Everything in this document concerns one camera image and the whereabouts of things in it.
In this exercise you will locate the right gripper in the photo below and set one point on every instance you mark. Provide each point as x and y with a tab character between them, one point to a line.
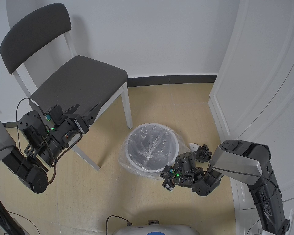
181	181

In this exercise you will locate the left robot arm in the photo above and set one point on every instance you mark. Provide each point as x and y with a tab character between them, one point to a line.
32	130

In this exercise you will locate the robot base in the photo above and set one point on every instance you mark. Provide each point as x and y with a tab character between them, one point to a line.
153	229

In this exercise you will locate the white chair with grey cushions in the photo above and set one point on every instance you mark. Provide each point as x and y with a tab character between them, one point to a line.
75	82

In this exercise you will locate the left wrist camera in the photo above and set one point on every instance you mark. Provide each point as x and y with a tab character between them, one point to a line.
56	112

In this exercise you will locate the clear plastic bag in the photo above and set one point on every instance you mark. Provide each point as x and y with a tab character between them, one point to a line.
149	146

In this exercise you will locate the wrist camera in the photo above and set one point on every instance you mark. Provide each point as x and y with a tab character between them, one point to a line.
165	172
56	112

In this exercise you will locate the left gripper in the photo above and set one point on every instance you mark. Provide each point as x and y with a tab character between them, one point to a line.
69	130

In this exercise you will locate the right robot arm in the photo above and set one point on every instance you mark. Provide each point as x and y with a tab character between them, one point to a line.
241	158

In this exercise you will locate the crumpled black plastic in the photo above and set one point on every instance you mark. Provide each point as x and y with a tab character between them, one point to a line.
203	155

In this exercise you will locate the white trash bin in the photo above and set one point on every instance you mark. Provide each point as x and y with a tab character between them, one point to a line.
152	168

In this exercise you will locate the white wardrobe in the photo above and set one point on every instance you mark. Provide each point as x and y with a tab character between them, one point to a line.
252	68

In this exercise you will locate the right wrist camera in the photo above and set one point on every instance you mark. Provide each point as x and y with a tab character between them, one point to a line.
165	172

